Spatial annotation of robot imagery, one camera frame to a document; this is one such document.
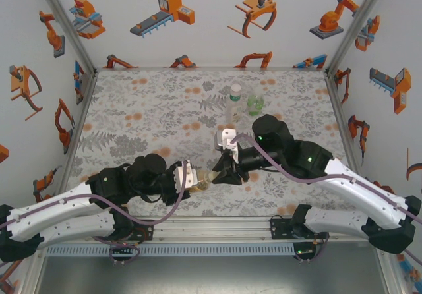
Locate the pale yellow bottle cap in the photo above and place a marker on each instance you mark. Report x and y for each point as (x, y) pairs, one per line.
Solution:
(213, 174)

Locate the yellow label plastic bottle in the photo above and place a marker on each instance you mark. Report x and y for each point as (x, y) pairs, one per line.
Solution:
(201, 182)

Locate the green label clear bottle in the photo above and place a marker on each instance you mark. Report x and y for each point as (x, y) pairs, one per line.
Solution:
(255, 104)

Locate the white label clear bottle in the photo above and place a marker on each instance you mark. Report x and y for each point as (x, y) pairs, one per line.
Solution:
(234, 109)

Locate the white bottle cap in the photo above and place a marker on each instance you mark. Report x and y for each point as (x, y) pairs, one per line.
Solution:
(236, 88)

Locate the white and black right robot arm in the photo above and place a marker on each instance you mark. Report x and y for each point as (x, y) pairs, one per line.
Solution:
(356, 188)

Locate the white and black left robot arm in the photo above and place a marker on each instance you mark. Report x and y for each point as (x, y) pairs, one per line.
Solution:
(59, 205)

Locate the small circuit board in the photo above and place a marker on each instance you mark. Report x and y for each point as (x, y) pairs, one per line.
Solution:
(303, 252)
(122, 246)

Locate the floral print table mat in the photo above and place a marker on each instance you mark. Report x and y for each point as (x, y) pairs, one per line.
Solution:
(148, 89)

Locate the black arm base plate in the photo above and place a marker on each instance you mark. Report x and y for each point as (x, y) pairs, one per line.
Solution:
(145, 229)
(278, 229)

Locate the aluminium frame rail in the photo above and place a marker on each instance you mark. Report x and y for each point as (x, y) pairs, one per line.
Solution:
(211, 228)

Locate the aluminium side rail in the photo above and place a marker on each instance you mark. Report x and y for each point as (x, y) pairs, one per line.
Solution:
(340, 109)
(79, 109)

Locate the aluminium frame post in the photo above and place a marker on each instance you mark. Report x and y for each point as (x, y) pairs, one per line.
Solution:
(355, 27)
(69, 27)

